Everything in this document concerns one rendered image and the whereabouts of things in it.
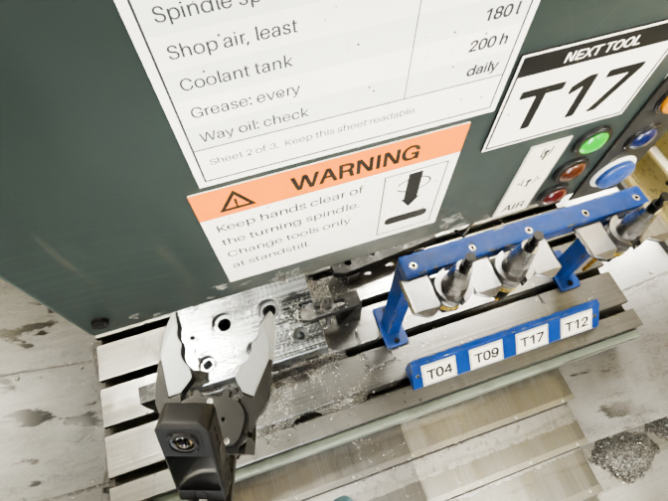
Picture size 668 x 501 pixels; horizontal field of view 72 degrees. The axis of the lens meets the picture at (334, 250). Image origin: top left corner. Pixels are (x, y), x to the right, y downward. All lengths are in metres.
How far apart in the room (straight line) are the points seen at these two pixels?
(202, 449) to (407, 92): 0.32
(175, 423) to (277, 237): 0.19
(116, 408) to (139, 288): 0.82
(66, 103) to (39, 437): 1.27
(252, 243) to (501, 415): 1.03
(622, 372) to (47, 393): 1.47
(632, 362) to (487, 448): 0.43
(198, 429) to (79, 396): 1.05
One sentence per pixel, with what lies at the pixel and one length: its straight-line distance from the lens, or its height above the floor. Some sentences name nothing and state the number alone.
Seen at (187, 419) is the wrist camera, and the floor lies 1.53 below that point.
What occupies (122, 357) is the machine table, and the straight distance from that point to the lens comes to 1.15.
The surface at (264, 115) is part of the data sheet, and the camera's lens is 0.21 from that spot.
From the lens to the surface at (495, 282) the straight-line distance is 0.81.
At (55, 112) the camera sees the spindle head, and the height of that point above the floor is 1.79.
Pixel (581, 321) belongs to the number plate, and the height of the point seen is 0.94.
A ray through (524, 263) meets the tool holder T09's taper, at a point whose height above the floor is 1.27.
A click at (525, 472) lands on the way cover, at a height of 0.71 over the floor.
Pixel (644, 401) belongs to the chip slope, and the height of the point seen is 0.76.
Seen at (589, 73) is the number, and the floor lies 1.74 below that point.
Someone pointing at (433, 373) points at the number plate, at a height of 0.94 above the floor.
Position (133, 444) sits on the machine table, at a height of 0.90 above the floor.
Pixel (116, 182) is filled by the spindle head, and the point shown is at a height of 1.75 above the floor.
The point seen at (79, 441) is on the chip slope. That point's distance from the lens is 1.42.
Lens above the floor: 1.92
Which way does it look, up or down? 63 degrees down
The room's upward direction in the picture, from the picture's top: 1 degrees counter-clockwise
